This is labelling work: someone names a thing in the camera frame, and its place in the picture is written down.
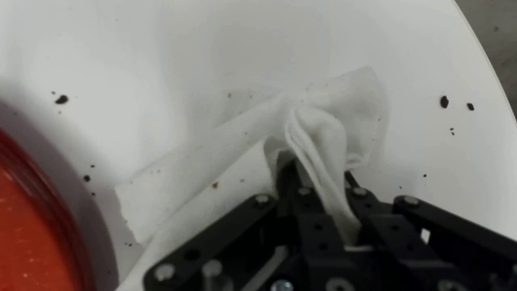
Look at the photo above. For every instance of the red plate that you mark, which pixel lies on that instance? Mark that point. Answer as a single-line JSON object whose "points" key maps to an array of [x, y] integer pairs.
{"points": [[40, 248]]}

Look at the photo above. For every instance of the white red-striped tea towel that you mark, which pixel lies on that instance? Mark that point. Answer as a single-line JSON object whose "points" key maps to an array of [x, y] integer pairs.
{"points": [[329, 128]]}

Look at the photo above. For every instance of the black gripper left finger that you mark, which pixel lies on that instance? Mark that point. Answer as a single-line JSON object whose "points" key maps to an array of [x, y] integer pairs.
{"points": [[266, 243]]}

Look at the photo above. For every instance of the round white table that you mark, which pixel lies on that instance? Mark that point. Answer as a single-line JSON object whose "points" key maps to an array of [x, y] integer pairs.
{"points": [[95, 91]]}

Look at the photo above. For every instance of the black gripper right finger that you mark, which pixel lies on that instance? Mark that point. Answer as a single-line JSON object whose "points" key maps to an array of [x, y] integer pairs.
{"points": [[425, 248]]}

